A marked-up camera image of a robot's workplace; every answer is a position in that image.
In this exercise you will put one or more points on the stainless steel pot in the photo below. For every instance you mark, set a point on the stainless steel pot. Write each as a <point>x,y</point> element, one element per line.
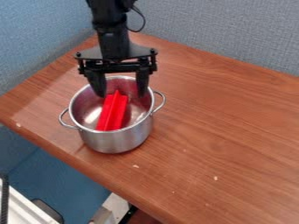
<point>82,114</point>

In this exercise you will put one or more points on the white table leg bracket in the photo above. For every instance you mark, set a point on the white table leg bracket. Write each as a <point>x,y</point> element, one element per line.
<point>111,211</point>

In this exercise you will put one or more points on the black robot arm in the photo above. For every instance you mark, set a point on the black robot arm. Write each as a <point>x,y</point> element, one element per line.
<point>110,15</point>

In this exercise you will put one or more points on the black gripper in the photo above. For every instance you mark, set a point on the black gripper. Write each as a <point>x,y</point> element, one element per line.
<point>116,55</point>

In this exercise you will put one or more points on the white device with black pad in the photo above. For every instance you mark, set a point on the white device with black pad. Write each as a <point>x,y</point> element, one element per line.
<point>20,211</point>

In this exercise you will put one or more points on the red plastic block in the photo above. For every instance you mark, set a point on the red plastic block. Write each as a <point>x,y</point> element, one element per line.
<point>112,112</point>

